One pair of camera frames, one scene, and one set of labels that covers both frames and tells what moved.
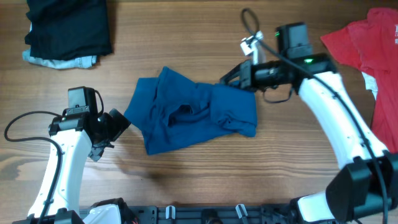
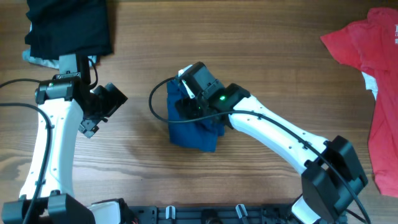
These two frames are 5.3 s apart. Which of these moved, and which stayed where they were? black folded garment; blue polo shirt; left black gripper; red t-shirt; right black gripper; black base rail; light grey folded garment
Moved: left black gripper; blue polo shirt; right black gripper
Stayed: red t-shirt; black folded garment; light grey folded garment; black base rail
